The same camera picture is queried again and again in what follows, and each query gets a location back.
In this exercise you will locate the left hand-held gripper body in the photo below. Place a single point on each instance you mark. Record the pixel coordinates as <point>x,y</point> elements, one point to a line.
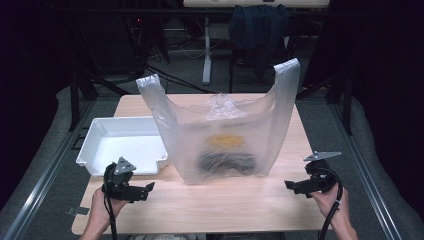
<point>116,186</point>

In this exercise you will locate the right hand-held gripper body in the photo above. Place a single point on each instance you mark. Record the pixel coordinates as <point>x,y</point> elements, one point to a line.
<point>321,178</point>

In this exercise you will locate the clear plastic shopping bag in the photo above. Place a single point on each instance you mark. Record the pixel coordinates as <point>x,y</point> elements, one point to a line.
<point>186,133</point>

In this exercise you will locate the person's right hand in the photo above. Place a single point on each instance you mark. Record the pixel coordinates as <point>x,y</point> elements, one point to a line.
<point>328,203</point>

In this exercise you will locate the person's left hand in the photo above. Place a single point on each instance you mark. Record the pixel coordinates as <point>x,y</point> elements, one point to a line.
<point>101,208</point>

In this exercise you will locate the white plastic bin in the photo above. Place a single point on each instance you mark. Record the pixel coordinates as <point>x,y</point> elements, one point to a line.
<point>123,146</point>

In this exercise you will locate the grey tape strip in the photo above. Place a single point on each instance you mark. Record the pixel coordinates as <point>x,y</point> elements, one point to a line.
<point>77,210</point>

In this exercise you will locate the black metal stand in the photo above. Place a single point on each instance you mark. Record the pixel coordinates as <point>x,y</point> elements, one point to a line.
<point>348,106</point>
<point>74,100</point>

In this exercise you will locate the black chair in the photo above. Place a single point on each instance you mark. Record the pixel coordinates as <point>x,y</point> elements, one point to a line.
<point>233,66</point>

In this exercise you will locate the white desk leg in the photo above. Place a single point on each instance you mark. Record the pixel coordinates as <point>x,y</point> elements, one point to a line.
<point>207,63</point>

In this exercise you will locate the dark jacket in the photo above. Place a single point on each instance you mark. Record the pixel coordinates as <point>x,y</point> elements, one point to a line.
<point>256,30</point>

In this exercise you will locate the aluminium rail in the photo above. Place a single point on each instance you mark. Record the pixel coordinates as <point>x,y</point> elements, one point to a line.
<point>50,173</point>
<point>366,173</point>

